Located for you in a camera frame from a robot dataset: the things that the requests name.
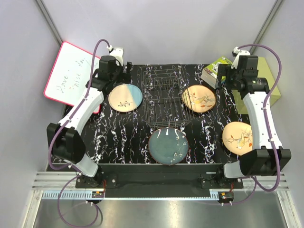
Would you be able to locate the cream and blue plate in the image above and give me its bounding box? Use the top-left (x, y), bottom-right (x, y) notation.
top-left (108, 84), bottom-right (143, 113)

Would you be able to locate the purple cable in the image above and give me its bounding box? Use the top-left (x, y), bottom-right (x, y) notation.
top-left (47, 39), bottom-right (112, 227)
top-left (231, 44), bottom-right (284, 206)

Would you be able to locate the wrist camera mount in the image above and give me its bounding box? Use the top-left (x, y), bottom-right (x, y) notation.
top-left (107, 45), bottom-right (124, 65)
top-left (231, 47), bottom-right (250, 69)

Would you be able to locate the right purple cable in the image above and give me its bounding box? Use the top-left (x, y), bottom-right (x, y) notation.
top-left (231, 44), bottom-right (284, 206)

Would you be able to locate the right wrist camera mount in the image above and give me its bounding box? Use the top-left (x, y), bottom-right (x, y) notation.
top-left (231, 47), bottom-right (250, 69)

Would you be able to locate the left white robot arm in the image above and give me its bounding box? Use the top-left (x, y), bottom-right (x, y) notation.
top-left (47, 55), bottom-right (132, 188)

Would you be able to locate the light green box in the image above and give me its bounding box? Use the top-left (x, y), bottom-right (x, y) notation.
top-left (232, 57), bottom-right (281, 114)

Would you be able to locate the wire dish rack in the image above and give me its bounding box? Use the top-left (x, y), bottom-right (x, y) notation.
top-left (142, 64), bottom-right (194, 129)

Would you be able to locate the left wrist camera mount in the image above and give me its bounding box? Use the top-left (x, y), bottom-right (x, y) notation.
top-left (107, 45), bottom-right (124, 65)

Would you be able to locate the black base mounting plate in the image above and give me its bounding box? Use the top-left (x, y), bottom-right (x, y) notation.
top-left (75, 163), bottom-right (244, 190)

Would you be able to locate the dark teal plate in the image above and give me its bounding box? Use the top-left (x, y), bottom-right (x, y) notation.
top-left (148, 127), bottom-right (189, 166)

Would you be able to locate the green cover book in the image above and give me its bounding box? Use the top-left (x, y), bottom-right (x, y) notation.
top-left (200, 56), bottom-right (232, 88)

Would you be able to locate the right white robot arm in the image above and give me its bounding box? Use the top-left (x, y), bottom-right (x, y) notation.
top-left (215, 51), bottom-right (291, 188)

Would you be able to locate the black marble pattern mat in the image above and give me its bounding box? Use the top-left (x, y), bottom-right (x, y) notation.
top-left (81, 65), bottom-right (249, 164)

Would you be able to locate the cream bird plate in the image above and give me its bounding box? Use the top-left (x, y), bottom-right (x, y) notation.
top-left (222, 122), bottom-right (253, 156)
top-left (181, 85), bottom-right (216, 113)

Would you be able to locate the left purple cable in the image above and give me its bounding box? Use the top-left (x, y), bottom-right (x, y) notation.
top-left (47, 39), bottom-right (112, 227)

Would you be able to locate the aluminium rail frame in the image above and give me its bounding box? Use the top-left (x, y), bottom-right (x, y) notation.
top-left (22, 172), bottom-right (301, 228)

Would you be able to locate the pink framed whiteboard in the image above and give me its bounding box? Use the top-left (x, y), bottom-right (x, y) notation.
top-left (43, 41), bottom-right (92, 106)

